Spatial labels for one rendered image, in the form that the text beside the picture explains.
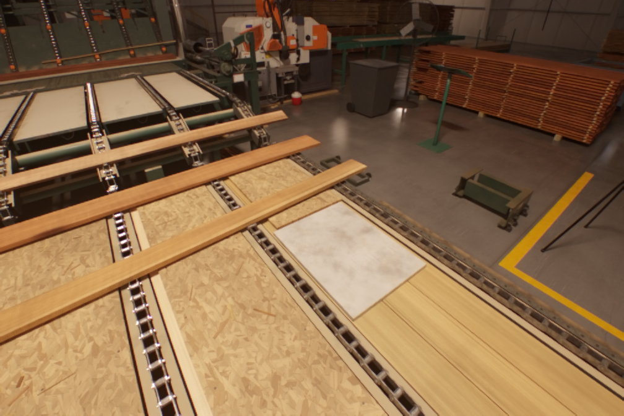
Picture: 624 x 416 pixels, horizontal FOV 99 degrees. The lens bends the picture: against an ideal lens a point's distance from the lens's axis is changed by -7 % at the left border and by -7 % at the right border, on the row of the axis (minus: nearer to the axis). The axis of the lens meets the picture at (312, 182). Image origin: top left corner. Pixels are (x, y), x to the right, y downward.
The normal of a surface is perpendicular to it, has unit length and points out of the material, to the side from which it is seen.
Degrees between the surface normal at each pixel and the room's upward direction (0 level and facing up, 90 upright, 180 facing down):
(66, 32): 46
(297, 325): 0
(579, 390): 0
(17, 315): 0
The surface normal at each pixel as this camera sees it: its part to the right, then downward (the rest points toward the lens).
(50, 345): 0.00, -0.85
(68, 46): 0.43, -0.28
